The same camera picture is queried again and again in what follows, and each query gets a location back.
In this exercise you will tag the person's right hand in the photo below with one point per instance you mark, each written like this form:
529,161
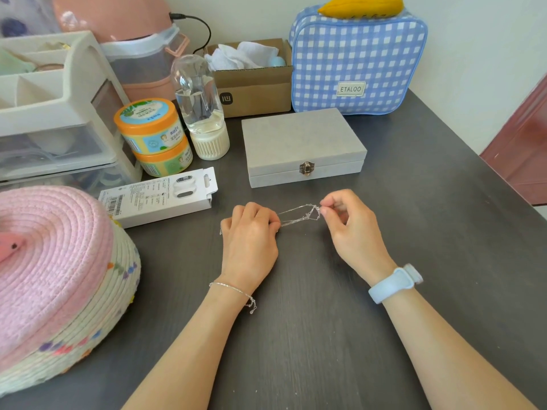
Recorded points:
357,234

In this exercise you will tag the person's left hand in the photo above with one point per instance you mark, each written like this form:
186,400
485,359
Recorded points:
250,245

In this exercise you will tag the person's left fingers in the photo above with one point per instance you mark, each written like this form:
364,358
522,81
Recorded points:
256,215

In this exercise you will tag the person's right thumb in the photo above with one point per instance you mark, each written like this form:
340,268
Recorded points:
331,226

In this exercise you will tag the person's left forearm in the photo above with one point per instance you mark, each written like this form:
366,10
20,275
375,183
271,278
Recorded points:
194,350

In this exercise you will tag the person's right forearm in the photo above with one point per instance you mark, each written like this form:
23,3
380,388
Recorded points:
448,350

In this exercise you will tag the grey velvet jewelry box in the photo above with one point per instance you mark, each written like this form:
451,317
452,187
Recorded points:
299,145

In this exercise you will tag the light blue wristband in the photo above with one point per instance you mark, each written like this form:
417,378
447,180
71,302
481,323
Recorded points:
395,283

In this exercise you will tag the white flat product package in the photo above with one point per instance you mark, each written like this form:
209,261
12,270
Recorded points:
160,198

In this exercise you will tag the orange lidded round tin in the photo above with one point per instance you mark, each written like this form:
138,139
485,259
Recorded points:
147,123
166,162

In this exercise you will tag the clear bottle with white base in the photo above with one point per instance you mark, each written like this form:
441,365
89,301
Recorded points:
201,106

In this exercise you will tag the brown cardboard box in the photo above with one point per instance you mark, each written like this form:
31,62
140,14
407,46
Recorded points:
252,87

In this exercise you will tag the light blue round object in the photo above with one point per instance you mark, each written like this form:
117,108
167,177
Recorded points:
277,61

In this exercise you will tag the white cloth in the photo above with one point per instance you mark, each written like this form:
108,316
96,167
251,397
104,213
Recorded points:
243,55

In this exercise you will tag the blue white gingham bag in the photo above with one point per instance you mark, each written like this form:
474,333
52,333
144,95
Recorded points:
357,63

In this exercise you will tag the dark red wooden door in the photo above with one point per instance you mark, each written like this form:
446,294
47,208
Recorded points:
519,153

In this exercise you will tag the pink and clear plastic appliance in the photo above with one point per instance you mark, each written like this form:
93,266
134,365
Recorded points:
132,42

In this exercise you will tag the yellow plush banana toy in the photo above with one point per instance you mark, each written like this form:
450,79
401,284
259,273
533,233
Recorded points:
361,6

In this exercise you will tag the white plastic drawer organizer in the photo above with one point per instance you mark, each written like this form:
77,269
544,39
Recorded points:
51,110

